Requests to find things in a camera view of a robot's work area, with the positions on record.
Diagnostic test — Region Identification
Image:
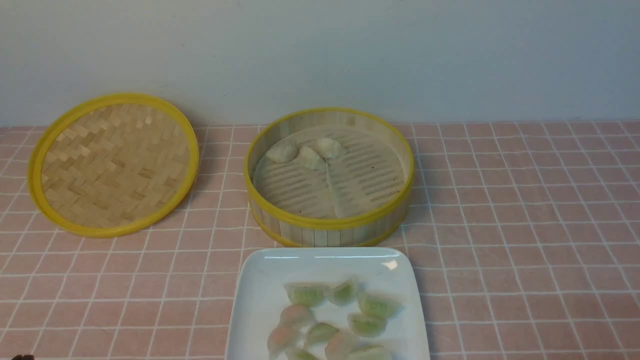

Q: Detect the green dumpling right middle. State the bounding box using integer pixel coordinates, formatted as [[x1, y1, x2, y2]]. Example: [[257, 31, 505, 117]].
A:
[[347, 313, 387, 338]]

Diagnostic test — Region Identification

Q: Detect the white square plate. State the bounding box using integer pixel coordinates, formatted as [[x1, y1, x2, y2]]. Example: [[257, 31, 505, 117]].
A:
[[225, 247, 434, 360]]

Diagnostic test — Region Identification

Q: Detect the pink dumpling lower left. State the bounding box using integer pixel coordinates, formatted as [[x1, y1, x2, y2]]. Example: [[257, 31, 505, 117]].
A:
[[266, 325, 301, 360]]

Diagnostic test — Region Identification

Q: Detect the green dumpling bottom right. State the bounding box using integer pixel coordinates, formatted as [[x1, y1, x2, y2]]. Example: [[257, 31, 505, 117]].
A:
[[344, 344, 393, 360]]

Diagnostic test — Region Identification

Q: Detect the green dumpling top middle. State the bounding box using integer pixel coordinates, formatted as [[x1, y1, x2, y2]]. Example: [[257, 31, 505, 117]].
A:
[[325, 276, 359, 306]]

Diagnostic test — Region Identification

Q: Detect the green dumpling centre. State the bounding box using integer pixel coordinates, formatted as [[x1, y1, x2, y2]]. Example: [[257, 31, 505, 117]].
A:
[[302, 322, 339, 349]]

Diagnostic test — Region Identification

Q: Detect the white mesh steamer liner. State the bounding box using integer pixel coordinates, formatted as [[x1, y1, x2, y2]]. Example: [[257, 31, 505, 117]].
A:
[[248, 125, 413, 219]]

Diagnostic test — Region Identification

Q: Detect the green dumpling bottom left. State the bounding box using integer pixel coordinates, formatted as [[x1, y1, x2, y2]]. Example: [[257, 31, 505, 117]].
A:
[[285, 347, 319, 360]]

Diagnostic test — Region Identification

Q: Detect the green dumpling top left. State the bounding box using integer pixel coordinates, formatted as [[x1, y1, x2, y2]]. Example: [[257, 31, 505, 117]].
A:
[[284, 283, 329, 308]]

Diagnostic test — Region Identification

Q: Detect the bamboo steamer basket yellow rim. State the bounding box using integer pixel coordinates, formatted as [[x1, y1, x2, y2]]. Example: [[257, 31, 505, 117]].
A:
[[243, 107, 416, 248]]

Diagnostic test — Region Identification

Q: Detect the pink dumpling bottom centre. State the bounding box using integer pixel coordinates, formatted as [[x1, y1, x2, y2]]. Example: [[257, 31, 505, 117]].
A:
[[324, 330, 360, 360]]

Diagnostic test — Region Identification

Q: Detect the pink dumpling upper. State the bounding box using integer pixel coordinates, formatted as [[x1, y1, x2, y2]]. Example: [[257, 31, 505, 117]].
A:
[[278, 304, 316, 329]]

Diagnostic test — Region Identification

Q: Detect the green dumpling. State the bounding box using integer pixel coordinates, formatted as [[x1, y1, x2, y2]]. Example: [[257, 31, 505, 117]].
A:
[[325, 276, 359, 306], [302, 322, 339, 349], [344, 344, 393, 360], [347, 313, 387, 338], [284, 283, 329, 308], [357, 291, 403, 320], [285, 347, 319, 360]]

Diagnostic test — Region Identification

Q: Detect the green dumpling top right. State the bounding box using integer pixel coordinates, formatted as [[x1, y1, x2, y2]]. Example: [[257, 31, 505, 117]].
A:
[[357, 291, 403, 320]]

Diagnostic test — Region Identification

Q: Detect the bamboo steamer lid yellow rim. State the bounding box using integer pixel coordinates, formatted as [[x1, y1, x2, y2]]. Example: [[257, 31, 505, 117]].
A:
[[27, 93, 200, 239]]

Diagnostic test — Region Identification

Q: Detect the pink dumpling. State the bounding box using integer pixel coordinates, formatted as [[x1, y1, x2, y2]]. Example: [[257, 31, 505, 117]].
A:
[[278, 304, 316, 329], [266, 325, 301, 360], [324, 330, 360, 360]]

